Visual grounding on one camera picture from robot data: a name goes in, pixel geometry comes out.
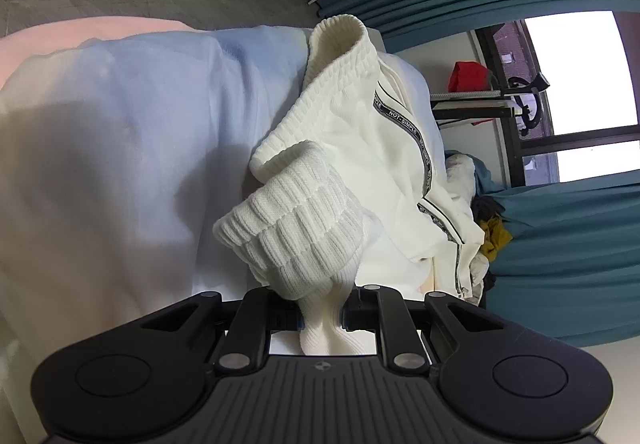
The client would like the pastel bed blanket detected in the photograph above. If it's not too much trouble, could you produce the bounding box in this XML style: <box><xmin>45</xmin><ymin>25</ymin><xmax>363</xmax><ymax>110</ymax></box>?
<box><xmin>0</xmin><ymin>17</ymin><xmax>441</xmax><ymax>375</ymax></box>

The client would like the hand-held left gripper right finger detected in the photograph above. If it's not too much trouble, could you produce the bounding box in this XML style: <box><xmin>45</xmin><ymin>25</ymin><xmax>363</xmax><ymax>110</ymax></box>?
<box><xmin>341</xmin><ymin>283</ymin><xmax>507</xmax><ymax>370</ymax></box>

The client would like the white knit sweater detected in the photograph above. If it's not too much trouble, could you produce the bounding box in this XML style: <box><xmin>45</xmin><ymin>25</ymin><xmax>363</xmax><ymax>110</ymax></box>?
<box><xmin>214</xmin><ymin>14</ymin><xmax>486</xmax><ymax>357</ymax></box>

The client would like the black framed window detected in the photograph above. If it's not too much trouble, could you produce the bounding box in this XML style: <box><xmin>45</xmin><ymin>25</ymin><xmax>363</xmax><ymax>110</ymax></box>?
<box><xmin>472</xmin><ymin>9</ymin><xmax>640</xmax><ymax>187</ymax></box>

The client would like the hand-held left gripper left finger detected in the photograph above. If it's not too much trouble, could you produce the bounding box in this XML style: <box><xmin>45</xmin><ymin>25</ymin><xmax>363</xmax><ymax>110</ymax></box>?
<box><xmin>135</xmin><ymin>288</ymin><xmax>306</xmax><ymax>371</ymax></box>

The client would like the pile of clothes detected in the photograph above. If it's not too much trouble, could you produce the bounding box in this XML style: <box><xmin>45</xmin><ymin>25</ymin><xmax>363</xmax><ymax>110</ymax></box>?
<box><xmin>444</xmin><ymin>151</ymin><xmax>514</xmax><ymax>302</ymax></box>

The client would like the red cloth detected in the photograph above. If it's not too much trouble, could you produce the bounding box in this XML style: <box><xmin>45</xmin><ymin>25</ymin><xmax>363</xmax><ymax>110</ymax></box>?
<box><xmin>448</xmin><ymin>61</ymin><xmax>494</xmax><ymax>94</ymax></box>

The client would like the black stand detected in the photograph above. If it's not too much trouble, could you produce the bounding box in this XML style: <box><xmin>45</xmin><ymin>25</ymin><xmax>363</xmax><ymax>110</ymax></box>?
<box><xmin>504</xmin><ymin>72</ymin><xmax>552</xmax><ymax>139</ymax></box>

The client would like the yellow garment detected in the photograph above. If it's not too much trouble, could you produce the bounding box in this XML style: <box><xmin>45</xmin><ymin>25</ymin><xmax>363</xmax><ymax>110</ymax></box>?
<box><xmin>479</xmin><ymin>215</ymin><xmax>514</xmax><ymax>261</ymax></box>

